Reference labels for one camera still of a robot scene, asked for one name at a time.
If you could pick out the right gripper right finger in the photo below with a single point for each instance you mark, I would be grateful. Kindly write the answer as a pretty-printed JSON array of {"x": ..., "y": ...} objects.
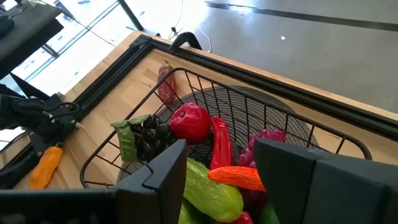
[{"x": 335, "y": 193}]

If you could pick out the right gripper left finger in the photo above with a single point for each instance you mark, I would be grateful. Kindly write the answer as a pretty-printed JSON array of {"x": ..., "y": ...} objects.
[{"x": 77, "y": 207}]

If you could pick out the pink grape bunch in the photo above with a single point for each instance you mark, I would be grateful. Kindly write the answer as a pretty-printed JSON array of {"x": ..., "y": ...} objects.
[{"x": 248, "y": 155}]

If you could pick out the red bell pepper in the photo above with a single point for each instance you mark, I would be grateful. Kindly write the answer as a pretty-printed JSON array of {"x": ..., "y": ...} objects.
[{"x": 242, "y": 219}]

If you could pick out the orange-red carrot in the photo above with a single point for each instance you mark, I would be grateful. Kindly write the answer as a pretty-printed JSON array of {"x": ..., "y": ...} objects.
[{"x": 236, "y": 177}]

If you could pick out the dark grapes with green leaves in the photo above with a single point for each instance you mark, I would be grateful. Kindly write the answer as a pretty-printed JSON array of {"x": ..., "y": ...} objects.
[{"x": 155, "y": 133}]

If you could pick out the red long pepper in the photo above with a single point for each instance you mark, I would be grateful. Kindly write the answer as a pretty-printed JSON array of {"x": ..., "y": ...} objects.
[{"x": 221, "y": 143}]

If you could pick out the red round fake fruit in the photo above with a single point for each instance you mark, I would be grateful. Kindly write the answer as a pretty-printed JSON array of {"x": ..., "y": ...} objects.
[{"x": 189, "y": 123}]

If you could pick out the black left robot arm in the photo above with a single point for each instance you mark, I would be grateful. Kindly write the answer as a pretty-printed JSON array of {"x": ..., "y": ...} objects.
[{"x": 40, "y": 118}]

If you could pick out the orange carrot on table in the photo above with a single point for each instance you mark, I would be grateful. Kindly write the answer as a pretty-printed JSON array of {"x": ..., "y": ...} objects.
[{"x": 46, "y": 168}]

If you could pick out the grey round woven placemat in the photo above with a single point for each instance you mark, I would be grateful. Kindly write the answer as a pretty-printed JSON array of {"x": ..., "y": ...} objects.
[{"x": 255, "y": 105}]

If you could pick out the dark red chili pepper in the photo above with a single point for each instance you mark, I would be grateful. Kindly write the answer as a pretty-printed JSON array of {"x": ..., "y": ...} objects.
[{"x": 164, "y": 90}]

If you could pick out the grey desk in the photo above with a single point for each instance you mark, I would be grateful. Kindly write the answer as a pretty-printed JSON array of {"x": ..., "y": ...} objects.
[{"x": 28, "y": 34}]

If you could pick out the black aluminium table frame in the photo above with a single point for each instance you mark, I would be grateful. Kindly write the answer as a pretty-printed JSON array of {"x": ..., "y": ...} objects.
[{"x": 311, "y": 99}]

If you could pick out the black clamp bracket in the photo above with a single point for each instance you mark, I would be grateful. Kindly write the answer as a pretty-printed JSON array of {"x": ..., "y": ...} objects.
[{"x": 186, "y": 35}]

